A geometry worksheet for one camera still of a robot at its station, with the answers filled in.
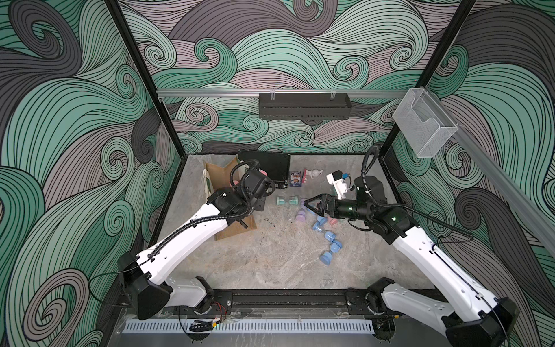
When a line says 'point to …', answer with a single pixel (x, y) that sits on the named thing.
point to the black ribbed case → (276, 165)
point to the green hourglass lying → (281, 200)
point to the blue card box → (295, 178)
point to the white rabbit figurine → (314, 173)
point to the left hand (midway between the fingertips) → (254, 191)
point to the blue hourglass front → (335, 246)
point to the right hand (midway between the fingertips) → (309, 207)
